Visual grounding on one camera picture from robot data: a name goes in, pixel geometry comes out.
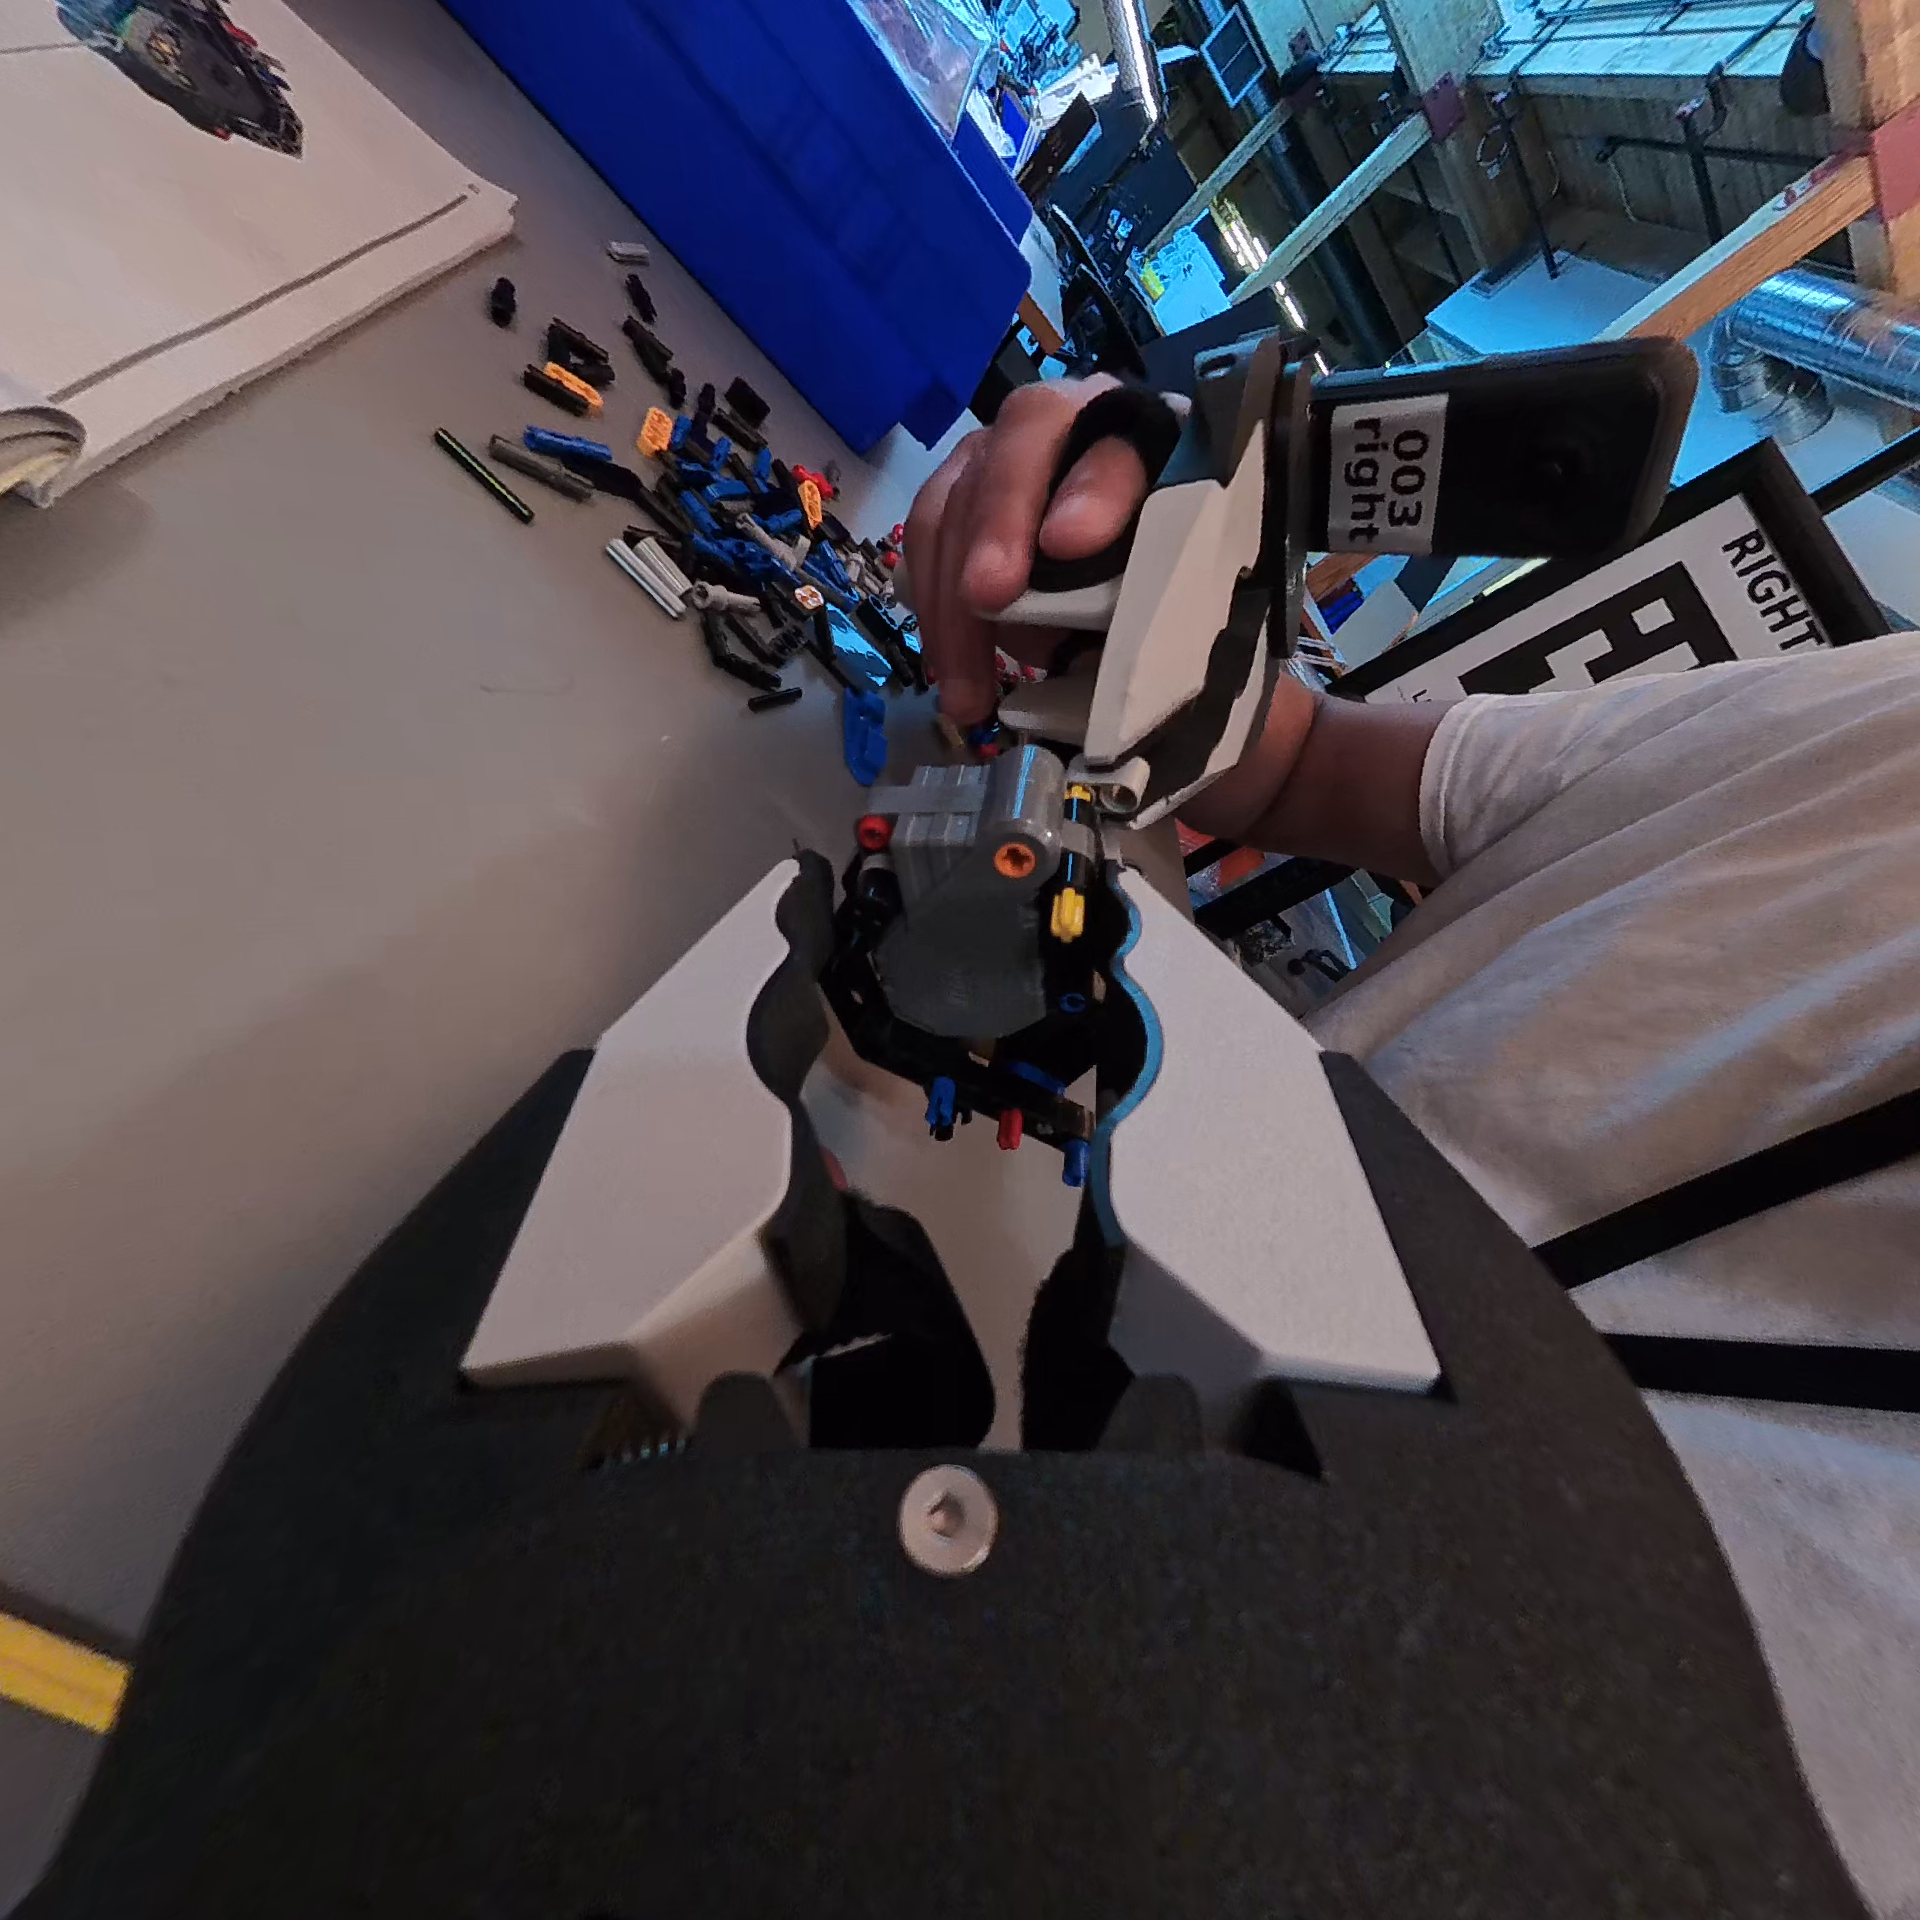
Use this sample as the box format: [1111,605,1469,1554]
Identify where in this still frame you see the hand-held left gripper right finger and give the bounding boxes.
[1020,869,1449,1457]

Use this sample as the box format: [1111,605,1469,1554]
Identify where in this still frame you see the clear plastic bag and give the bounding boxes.
[846,0,1000,144]

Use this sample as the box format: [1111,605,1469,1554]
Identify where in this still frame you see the open lego instruction booklet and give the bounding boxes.
[0,0,520,511]

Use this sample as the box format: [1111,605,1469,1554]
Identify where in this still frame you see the short black lego axle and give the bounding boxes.
[436,430,539,527]

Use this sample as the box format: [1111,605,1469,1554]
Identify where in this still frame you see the silver air duct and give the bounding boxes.
[1711,270,1920,438]

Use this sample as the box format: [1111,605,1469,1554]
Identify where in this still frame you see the grey black lego assembly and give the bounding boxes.
[818,741,1140,1189]

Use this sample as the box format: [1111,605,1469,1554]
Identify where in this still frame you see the pile of small lego pins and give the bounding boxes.
[489,242,937,714]

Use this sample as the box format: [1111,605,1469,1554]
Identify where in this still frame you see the blue storage bin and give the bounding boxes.
[440,0,1039,452]

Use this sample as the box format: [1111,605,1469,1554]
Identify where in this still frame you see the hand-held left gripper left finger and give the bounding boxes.
[457,852,1000,1457]

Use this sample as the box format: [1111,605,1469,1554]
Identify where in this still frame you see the black framed printed sign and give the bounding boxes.
[1327,435,1890,707]

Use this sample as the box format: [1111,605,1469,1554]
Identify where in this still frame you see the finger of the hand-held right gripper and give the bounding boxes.
[1137,674,1324,824]
[1078,432,1280,770]

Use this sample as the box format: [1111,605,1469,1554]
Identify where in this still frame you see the person's right hand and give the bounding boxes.
[899,376,1203,727]

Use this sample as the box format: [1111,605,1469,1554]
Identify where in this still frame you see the yellow lego axle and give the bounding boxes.
[0,1611,136,1737]

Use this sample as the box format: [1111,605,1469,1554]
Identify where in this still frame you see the light grey angled lego beam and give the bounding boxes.
[937,683,1158,824]

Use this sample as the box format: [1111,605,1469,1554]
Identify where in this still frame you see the wooden beam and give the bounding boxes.
[1606,150,1920,352]

